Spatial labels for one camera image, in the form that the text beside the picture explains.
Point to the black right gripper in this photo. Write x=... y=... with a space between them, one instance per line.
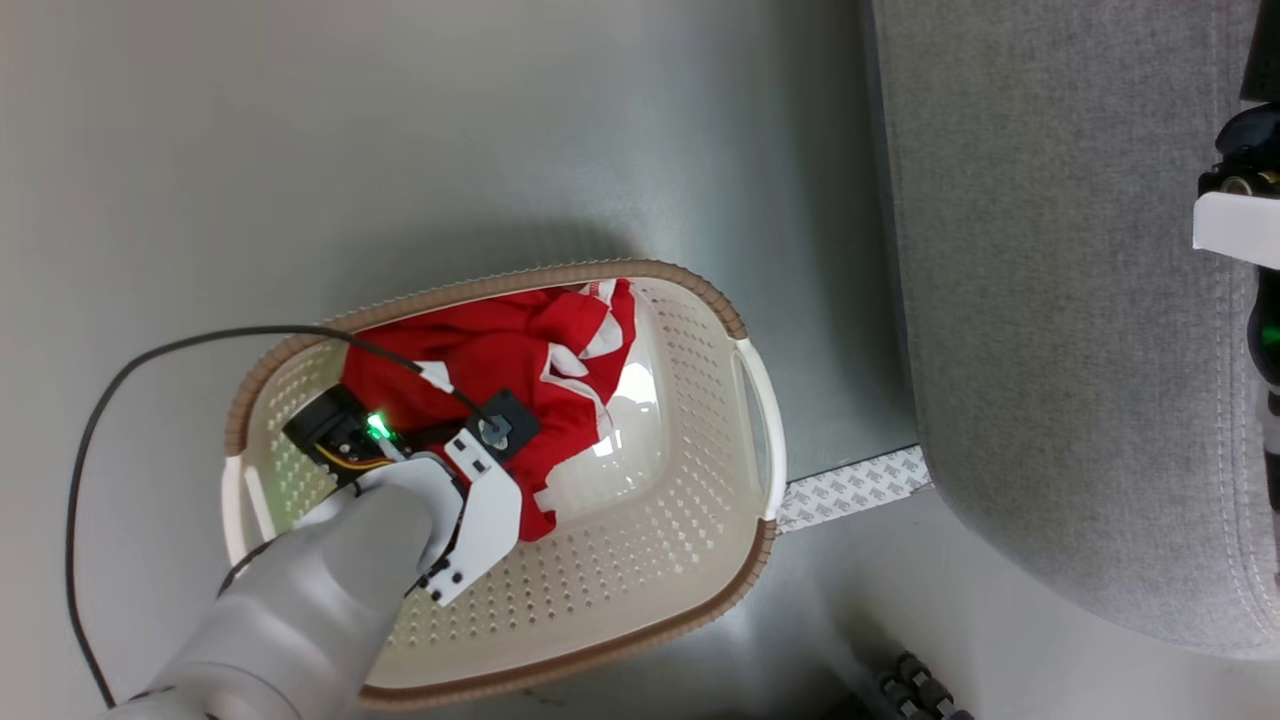
x=1250 y=150

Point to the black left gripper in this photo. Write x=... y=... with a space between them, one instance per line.
x=335 y=430

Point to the red and white garment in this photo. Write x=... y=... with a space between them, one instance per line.
x=500 y=350

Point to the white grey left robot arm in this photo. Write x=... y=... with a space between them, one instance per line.
x=300 y=600

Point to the black robot base wheels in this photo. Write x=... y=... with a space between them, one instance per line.
x=920 y=690

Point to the grey fabric sofa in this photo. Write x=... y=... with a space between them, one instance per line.
x=1050 y=300

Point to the cream perforated laundry basket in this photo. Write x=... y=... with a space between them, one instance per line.
x=620 y=590

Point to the white printed floor tape strip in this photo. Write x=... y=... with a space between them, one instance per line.
x=850 y=490

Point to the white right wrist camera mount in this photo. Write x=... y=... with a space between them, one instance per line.
x=1240 y=230

